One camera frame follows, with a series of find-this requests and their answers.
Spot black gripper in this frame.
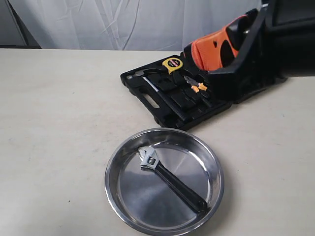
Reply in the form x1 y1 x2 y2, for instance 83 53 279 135
184 0 315 100

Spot yellow tape measure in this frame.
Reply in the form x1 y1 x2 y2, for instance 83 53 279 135
162 58 183 74

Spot white backdrop curtain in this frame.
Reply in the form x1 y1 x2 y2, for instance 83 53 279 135
11 0 262 51

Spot round steel tray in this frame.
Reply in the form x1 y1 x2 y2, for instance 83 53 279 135
104 128 224 236

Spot adjustable wrench black handle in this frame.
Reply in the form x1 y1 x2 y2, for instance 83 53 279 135
137 147 208 213

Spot black plastic tool case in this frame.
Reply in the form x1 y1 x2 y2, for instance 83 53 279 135
120 54 288 131

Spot claw hammer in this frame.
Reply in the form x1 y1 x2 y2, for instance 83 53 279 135
126 70 190 122

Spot pliers orange black handles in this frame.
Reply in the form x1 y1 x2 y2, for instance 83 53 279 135
184 75 213 108

